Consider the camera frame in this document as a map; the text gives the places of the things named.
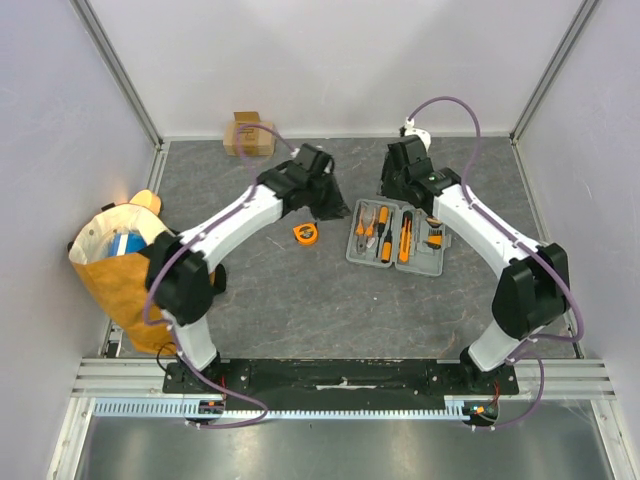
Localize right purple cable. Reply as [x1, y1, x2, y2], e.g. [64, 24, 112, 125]
[407, 96, 586, 431]

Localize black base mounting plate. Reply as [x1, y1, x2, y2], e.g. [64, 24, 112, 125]
[163, 358, 519, 398]

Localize grey plastic tool case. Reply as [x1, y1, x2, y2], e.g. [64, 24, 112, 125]
[346, 199, 451, 277]

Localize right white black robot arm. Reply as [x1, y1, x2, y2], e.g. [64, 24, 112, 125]
[380, 134, 569, 394]

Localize aluminium frame rail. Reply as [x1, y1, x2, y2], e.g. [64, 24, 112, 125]
[72, 357, 616, 400]

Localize orange tape measure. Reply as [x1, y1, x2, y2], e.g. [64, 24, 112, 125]
[293, 222, 319, 246]

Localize orange utility knife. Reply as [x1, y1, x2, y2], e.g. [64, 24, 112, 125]
[398, 211, 413, 264]

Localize brown paper tote bag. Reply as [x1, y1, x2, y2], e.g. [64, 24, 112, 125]
[68, 203, 178, 355]

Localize orange pliers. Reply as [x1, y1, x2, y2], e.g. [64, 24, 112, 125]
[355, 202, 377, 254]

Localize blue box in bag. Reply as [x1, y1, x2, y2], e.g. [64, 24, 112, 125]
[108, 232, 147, 257]

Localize purple cable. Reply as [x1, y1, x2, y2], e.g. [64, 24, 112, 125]
[407, 96, 586, 431]
[142, 123, 301, 431]

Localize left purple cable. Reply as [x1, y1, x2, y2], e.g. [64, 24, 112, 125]
[142, 123, 301, 431]

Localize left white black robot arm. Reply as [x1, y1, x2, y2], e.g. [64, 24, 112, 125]
[143, 143, 349, 393]

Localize orange bit holder set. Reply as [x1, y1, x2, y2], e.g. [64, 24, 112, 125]
[424, 216, 444, 250]

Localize small cardboard box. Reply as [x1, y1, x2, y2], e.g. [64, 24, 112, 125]
[223, 111, 275, 157]

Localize tan wooden object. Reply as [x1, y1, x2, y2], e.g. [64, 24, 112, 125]
[129, 189, 162, 216]

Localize orange black screwdriver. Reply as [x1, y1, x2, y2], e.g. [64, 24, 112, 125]
[380, 224, 393, 264]
[377, 206, 389, 238]

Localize white slotted cable duct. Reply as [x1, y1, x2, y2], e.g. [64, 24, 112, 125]
[93, 397, 471, 417]

